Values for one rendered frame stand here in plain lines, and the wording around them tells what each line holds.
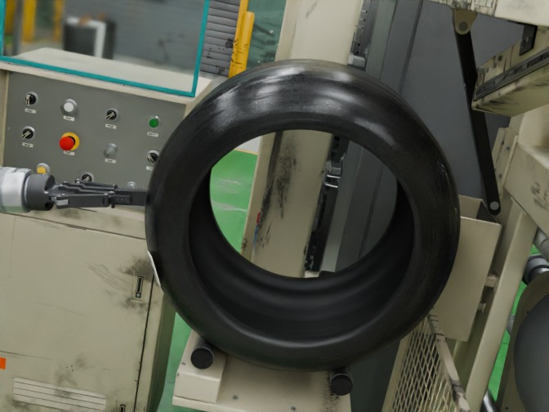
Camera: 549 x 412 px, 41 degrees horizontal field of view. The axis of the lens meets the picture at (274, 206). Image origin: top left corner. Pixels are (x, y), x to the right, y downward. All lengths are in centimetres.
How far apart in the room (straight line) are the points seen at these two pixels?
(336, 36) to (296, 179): 34
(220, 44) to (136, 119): 869
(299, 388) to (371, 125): 63
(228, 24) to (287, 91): 946
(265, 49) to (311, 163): 892
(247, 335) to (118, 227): 84
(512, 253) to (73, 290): 125
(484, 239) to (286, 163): 48
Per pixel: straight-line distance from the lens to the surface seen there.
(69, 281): 224
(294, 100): 126
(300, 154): 168
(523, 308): 211
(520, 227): 173
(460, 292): 175
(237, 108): 127
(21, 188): 149
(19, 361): 242
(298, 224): 173
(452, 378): 141
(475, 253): 171
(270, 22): 1054
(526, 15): 105
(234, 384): 159
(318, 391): 163
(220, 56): 1077
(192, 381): 149
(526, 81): 130
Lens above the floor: 165
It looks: 18 degrees down
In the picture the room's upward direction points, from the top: 11 degrees clockwise
